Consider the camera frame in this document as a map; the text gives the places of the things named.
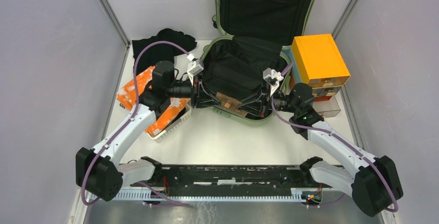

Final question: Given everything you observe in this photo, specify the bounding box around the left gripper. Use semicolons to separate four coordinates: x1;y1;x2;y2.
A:
166;72;221;109

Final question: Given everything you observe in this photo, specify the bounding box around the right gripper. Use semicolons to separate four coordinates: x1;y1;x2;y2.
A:
237;83;299;117

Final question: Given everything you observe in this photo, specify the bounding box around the white plastic basket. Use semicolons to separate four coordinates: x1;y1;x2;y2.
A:
119;102;192;143

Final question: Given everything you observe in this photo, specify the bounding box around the orange blue box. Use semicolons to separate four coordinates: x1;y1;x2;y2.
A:
287;34;350;118

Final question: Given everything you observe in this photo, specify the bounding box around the orange white garment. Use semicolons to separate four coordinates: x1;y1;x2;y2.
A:
116;65;191;138

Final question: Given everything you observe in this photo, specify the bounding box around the green hard-shell suitcase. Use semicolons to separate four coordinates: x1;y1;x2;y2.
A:
196;0;314;123

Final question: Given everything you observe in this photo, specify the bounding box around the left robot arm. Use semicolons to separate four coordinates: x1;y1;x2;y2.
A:
75;59;204;206

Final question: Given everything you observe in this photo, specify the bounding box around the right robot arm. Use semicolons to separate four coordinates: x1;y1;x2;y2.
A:
241;83;403;217

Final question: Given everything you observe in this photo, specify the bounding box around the black cloth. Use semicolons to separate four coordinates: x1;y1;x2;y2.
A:
132;28;197;75

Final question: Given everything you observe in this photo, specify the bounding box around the gold knob yellow drawer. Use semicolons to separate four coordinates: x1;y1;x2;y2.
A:
322;81;336;88

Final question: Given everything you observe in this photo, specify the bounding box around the gold knob blue drawer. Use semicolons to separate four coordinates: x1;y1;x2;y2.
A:
326;91;336;97

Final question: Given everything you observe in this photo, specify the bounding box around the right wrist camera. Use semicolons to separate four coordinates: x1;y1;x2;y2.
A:
262;68;284;96

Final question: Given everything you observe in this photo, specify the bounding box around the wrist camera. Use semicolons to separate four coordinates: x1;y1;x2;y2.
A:
262;68;284;96
187;53;204;84

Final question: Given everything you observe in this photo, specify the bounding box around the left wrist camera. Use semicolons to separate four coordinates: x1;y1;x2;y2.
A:
187;53;204;84

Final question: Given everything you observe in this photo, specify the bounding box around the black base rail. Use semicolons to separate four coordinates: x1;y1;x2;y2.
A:
86;157;329;205

